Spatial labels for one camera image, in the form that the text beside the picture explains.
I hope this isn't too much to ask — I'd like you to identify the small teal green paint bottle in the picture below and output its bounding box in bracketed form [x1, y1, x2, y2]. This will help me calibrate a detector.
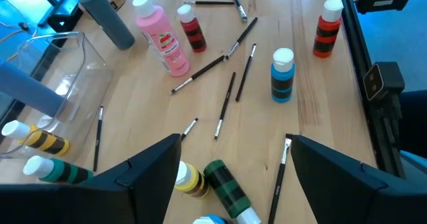
[22, 155, 95, 185]

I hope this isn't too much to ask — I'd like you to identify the small lemon yellow paint bottle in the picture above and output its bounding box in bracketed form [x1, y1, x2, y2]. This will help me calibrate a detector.
[173, 160, 211, 199]

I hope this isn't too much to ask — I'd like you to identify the tall grey paint bottle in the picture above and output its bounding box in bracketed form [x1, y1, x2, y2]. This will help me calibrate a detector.
[71, 0, 136, 51]

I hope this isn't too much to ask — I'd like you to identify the small golden yellow paint bottle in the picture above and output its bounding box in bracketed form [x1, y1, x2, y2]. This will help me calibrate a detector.
[1, 119, 71, 157]

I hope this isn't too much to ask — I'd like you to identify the small dark red paint bottle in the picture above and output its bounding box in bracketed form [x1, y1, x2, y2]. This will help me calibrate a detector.
[176, 3, 208, 54]

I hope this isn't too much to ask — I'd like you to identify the small orange red paint bottle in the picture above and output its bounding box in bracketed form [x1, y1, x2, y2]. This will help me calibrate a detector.
[312, 0, 345, 59]

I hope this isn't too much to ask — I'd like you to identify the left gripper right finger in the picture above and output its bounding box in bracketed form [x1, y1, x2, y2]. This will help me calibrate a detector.
[290, 134, 427, 224]

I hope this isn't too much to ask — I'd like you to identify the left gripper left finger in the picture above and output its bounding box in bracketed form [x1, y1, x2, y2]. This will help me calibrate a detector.
[0, 133, 183, 224]

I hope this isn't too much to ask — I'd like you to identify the tall pink apple-label bottle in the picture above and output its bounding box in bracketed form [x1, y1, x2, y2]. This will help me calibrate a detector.
[131, 0, 191, 78]

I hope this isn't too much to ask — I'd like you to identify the small blue paint bottle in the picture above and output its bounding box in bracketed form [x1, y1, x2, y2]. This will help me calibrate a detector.
[192, 213, 231, 224]

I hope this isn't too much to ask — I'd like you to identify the small dark green paint bottle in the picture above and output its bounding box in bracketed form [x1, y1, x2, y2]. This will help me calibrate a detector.
[203, 159, 262, 224]

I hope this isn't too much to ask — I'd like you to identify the flat black paint brush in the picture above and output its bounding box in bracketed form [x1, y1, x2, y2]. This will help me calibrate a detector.
[268, 133, 294, 224]

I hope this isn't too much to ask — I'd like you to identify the clear plastic bin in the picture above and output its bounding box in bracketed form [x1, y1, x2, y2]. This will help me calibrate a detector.
[0, 30, 113, 161]

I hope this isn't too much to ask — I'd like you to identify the cerulean blue C825 paint bottle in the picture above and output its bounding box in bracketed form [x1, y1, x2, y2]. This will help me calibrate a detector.
[270, 47, 296, 104]

